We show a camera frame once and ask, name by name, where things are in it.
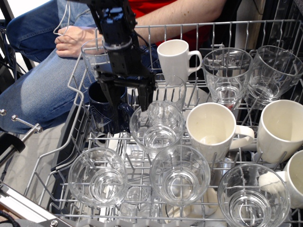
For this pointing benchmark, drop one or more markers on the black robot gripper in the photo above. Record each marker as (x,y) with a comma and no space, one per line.
(127,69)

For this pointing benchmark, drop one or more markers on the clear glass cup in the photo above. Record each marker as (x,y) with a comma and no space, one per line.
(160,127)

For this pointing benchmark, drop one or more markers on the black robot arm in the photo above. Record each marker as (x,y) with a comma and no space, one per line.
(116,22)

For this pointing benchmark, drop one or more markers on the person's bare forearm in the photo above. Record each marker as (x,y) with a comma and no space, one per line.
(164,23)

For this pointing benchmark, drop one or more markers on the person's hand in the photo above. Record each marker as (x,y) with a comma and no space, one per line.
(70,39)

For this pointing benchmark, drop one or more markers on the dark blue ceramic mug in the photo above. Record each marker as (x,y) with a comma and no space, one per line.
(109,119)

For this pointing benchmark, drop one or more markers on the clear glass back middle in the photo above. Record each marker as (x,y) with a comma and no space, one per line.
(173,89)

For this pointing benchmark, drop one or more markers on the clear glass back left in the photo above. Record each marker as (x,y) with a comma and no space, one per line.
(95,56)

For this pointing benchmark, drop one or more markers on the white mug back row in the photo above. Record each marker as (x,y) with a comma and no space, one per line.
(174,57)

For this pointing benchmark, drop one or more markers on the blue jeans leg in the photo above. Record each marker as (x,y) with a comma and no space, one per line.
(42,95)

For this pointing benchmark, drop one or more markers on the cream mug centre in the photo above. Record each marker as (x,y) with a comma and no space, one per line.
(213,131)

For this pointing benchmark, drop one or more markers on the cream mug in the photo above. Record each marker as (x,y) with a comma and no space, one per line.
(280,131)
(213,131)

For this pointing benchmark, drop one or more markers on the clear glass front left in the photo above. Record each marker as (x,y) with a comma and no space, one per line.
(98,178)

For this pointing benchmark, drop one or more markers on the clear glass front centre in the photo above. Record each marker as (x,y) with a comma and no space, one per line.
(180,176)

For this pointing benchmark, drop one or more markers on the small clear glass front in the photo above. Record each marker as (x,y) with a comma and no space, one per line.
(136,197)

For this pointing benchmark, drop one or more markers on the metal clamp with screw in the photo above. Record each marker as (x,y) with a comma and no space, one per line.
(10,144)

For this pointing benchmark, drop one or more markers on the clear glass far back right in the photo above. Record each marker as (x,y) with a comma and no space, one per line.
(275,71)

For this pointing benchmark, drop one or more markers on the cream mug right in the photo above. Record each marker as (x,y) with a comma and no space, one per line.
(280,131)

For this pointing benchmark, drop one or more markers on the clear glass front right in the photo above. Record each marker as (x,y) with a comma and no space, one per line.
(252,195)

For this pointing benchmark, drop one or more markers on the cream mug far right edge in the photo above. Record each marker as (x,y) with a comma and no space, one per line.
(291,178)

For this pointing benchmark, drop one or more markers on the grey wire dishwasher rack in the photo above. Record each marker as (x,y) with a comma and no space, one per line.
(78,136)

